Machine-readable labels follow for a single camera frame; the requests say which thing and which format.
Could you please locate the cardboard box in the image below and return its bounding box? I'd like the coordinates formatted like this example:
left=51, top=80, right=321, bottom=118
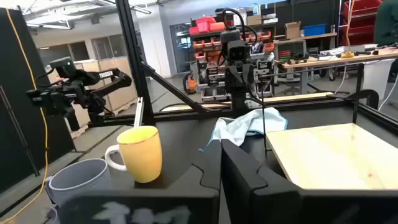
left=284, top=21, right=302, bottom=40

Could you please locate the plywood crate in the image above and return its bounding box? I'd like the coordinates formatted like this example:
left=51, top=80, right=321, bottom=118
left=46, top=57, right=138, bottom=139

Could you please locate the silver angle bracket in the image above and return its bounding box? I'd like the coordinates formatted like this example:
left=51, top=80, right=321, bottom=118
left=132, top=96, right=145, bottom=128

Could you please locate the black panel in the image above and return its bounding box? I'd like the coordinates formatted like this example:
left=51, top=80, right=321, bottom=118
left=0, top=7, right=76, bottom=194

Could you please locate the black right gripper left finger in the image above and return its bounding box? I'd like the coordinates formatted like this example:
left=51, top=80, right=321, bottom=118
left=58, top=139, right=223, bottom=224

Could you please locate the black clamp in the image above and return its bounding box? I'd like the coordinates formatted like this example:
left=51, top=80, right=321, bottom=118
left=346, top=89, right=380, bottom=110

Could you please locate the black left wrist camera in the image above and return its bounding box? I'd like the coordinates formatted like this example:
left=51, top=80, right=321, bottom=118
left=228, top=39, right=251, bottom=62

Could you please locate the blue plastic bin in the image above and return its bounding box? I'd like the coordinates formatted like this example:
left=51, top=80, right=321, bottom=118
left=302, top=24, right=327, bottom=37

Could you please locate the yellow hanging cable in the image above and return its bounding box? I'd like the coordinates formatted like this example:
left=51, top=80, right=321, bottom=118
left=340, top=0, right=356, bottom=59

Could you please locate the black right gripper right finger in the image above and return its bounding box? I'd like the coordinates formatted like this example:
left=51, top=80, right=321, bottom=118
left=221, top=138, right=398, bottom=224

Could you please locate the red bin storage rack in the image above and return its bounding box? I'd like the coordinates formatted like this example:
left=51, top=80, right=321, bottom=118
left=188, top=15, right=277, bottom=102

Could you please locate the black aluminium rig frame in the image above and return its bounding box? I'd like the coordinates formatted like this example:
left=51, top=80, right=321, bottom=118
left=86, top=0, right=398, bottom=134

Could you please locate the white cabinet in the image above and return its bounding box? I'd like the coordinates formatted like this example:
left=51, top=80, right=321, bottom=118
left=362, top=58, right=396, bottom=100

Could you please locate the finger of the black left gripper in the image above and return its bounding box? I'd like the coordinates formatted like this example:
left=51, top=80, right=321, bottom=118
left=239, top=64, right=248, bottom=93
left=231, top=64, right=240, bottom=93

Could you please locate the wooden shelf board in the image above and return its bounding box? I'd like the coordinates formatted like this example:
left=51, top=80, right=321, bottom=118
left=266, top=123, right=398, bottom=190

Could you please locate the grey mug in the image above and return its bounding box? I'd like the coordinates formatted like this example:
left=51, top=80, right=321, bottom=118
left=45, top=157, right=113, bottom=208

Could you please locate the yellow mug with white handle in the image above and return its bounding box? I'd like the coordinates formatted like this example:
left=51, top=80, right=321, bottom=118
left=104, top=125, right=163, bottom=184

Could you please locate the light blue cloth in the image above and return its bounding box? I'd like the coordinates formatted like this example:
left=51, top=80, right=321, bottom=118
left=198, top=107, right=289, bottom=152

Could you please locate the red shelving unit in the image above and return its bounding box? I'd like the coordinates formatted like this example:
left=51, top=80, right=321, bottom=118
left=338, top=0, right=384, bottom=47

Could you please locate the orange black machine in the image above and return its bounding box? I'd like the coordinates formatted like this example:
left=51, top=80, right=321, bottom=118
left=182, top=72, right=198, bottom=95

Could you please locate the thin yellow cable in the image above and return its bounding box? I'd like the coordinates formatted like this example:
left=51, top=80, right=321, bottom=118
left=5, top=8, right=50, bottom=224

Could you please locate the wooden workbench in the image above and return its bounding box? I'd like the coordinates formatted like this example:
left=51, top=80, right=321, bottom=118
left=278, top=46, right=398, bottom=96

